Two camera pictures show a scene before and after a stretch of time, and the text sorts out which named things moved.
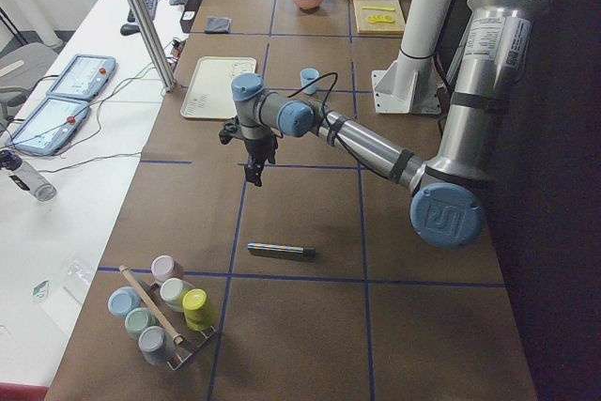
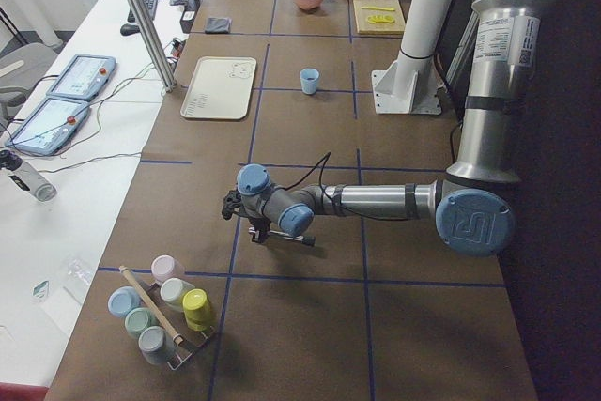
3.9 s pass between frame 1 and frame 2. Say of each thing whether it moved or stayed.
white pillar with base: stayed
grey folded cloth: stayed
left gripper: moved
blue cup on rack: stayed
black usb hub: stayed
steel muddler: moved
